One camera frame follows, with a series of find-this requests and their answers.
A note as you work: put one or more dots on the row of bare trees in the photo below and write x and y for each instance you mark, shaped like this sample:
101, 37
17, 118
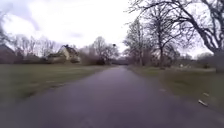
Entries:
30, 46

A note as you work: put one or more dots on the cream house with dark roof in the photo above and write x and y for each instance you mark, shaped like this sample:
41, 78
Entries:
68, 53

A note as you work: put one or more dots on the dark hedge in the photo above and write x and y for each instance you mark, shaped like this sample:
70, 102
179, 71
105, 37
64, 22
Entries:
26, 60

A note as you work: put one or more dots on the cluster of bare trees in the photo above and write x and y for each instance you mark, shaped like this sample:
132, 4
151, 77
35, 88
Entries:
100, 50

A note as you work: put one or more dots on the grey asphalt path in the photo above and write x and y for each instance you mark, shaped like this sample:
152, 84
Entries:
113, 100

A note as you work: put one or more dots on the large bare tree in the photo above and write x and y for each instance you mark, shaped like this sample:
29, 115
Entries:
210, 35

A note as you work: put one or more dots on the group of bare trees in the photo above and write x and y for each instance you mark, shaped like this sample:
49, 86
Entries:
160, 40

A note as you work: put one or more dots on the grass field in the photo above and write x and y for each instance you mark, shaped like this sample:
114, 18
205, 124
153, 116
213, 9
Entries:
186, 81
33, 78

